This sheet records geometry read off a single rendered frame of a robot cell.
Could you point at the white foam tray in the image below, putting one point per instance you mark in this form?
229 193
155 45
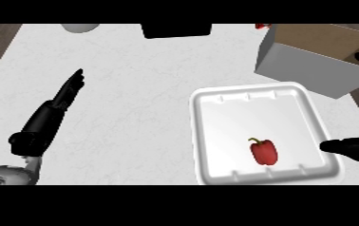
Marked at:
261 131

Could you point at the pale grey round object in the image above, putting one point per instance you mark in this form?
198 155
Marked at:
79 28

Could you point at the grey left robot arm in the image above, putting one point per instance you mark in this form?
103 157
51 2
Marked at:
17 173

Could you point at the black appliance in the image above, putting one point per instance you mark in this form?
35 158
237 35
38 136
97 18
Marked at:
175 30

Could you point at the red bell pepper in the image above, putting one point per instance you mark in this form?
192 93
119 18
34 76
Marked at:
264 152

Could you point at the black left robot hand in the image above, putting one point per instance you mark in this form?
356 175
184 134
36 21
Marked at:
41 122

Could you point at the small red object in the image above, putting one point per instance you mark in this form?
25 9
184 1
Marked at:
261 26

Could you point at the open cardboard box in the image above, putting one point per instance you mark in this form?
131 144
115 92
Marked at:
313 55

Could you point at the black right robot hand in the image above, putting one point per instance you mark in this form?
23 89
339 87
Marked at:
342 146

